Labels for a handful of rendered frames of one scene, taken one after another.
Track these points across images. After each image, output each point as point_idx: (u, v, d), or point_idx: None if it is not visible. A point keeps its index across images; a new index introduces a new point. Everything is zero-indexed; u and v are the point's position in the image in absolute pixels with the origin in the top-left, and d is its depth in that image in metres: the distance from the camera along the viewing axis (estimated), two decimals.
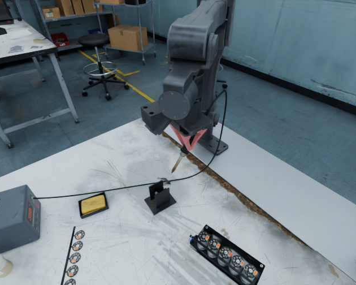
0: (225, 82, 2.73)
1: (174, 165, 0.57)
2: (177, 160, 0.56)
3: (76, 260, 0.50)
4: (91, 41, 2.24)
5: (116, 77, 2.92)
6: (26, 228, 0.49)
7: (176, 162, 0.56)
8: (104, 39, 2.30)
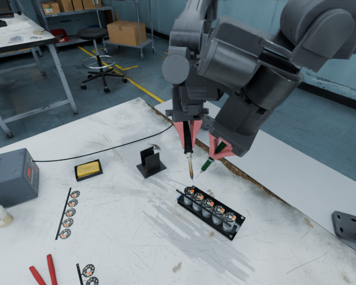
0: None
1: (190, 169, 0.52)
2: (189, 163, 0.52)
3: (72, 215, 0.54)
4: (90, 34, 2.28)
5: (114, 71, 2.96)
6: (25, 184, 0.53)
7: (190, 165, 0.52)
8: (102, 33, 2.34)
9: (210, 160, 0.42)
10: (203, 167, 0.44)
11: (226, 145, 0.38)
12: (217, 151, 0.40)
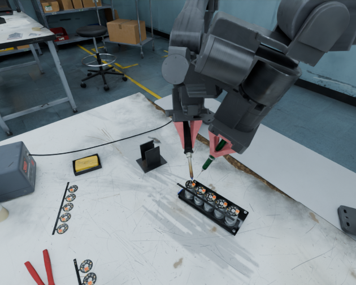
0: None
1: (190, 169, 0.52)
2: (189, 163, 0.52)
3: (69, 209, 0.52)
4: (90, 31, 2.26)
5: (114, 69, 2.95)
6: (21, 177, 0.51)
7: (190, 165, 0.52)
8: (101, 30, 2.32)
9: (211, 158, 0.42)
10: (204, 165, 0.44)
11: (226, 142, 0.38)
12: (217, 149, 0.40)
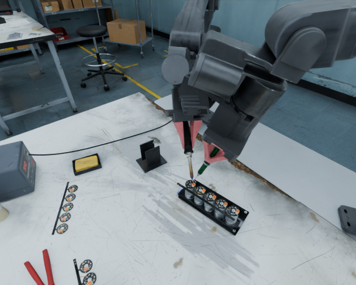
0: None
1: (190, 169, 0.52)
2: (189, 163, 0.52)
3: (69, 209, 0.52)
4: (90, 31, 2.26)
5: (114, 69, 2.94)
6: (21, 177, 0.51)
7: (190, 165, 0.52)
8: (101, 30, 2.32)
9: (205, 164, 0.44)
10: (200, 170, 0.46)
11: (220, 149, 0.40)
12: (212, 155, 0.42)
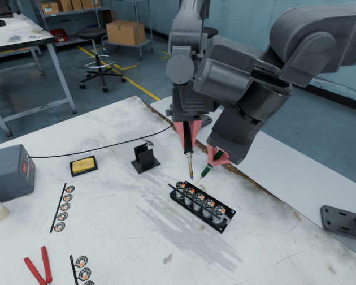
0: None
1: (190, 169, 0.52)
2: (189, 163, 0.52)
3: (66, 208, 0.55)
4: (89, 34, 2.29)
5: (113, 70, 2.98)
6: (21, 178, 0.54)
7: (190, 165, 0.52)
8: (100, 32, 2.35)
9: (209, 167, 0.44)
10: (203, 172, 0.46)
11: (224, 152, 0.40)
12: (216, 158, 0.42)
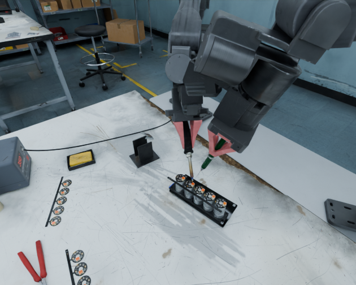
0: None
1: (190, 169, 0.52)
2: (189, 163, 0.52)
3: (63, 202, 0.53)
4: (88, 31, 2.27)
5: (113, 69, 2.96)
6: (16, 171, 0.53)
7: (190, 165, 0.52)
8: (100, 30, 2.33)
9: (210, 158, 0.42)
10: (203, 164, 0.44)
11: (225, 141, 0.38)
12: (217, 148, 0.40)
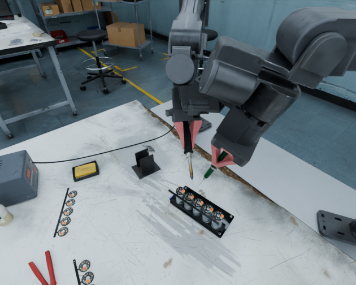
0: None
1: (190, 169, 0.52)
2: (189, 163, 0.52)
3: (69, 214, 0.57)
4: (89, 36, 2.31)
5: (113, 72, 2.99)
6: (25, 184, 0.56)
7: (190, 165, 0.52)
8: (101, 34, 2.36)
9: (212, 168, 0.43)
10: (206, 174, 0.46)
11: (228, 154, 0.40)
12: (219, 159, 0.41)
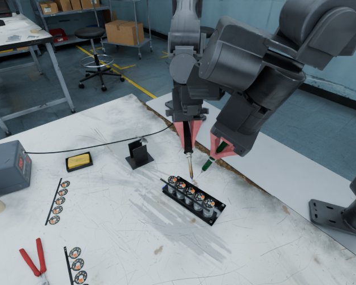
0: None
1: (190, 169, 0.52)
2: (189, 163, 0.52)
3: (61, 202, 0.57)
4: (87, 33, 2.31)
5: (112, 70, 2.99)
6: (17, 173, 0.56)
7: (190, 165, 0.52)
8: (99, 32, 2.36)
9: (211, 160, 0.42)
10: (204, 166, 0.44)
11: (227, 144, 0.38)
12: (218, 151, 0.40)
